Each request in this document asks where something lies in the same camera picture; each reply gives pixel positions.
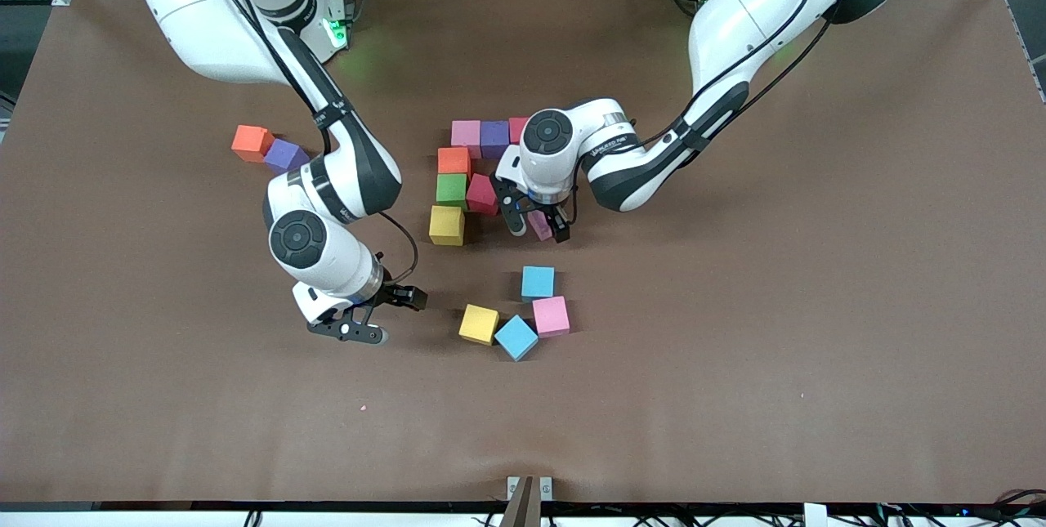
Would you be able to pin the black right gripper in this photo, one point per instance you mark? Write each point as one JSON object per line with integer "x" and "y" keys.
{"x": 397, "y": 294}

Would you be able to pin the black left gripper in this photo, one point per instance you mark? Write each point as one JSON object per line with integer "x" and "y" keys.
{"x": 540, "y": 206}

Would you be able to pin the pink foam block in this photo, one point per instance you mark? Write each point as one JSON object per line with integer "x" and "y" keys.
{"x": 467, "y": 138}
{"x": 551, "y": 315}
{"x": 539, "y": 225}

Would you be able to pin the yellow foam block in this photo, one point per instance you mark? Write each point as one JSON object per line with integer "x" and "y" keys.
{"x": 446, "y": 225}
{"x": 479, "y": 323}

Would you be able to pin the red foam block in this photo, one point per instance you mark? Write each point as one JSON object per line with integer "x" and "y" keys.
{"x": 482, "y": 194}
{"x": 517, "y": 129}

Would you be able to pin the purple foam block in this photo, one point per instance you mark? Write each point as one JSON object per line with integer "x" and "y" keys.
{"x": 495, "y": 140}
{"x": 284, "y": 155}

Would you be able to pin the green foam block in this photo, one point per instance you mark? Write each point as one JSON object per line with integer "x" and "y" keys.
{"x": 451, "y": 190}

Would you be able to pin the orange foam block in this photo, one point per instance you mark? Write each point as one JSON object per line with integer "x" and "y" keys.
{"x": 453, "y": 161}
{"x": 250, "y": 141}

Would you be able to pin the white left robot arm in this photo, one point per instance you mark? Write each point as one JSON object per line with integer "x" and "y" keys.
{"x": 547, "y": 132}

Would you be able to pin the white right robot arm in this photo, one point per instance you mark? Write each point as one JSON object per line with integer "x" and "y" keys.
{"x": 298, "y": 239}

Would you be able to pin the blue foam block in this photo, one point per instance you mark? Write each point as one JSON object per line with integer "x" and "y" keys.
{"x": 516, "y": 337}
{"x": 538, "y": 281}

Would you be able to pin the brown paper table cover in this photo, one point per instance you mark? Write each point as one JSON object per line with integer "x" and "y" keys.
{"x": 735, "y": 396}

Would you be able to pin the small metal bracket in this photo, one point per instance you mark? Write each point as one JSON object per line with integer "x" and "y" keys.
{"x": 546, "y": 488}

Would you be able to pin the brown wedge post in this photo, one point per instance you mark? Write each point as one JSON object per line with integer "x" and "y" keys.
{"x": 520, "y": 506}

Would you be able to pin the white table edge rail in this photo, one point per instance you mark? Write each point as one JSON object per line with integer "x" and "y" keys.
{"x": 163, "y": 520}

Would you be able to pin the white edge bracket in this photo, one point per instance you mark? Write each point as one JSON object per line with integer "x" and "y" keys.
{"x": 815, "y": 515}

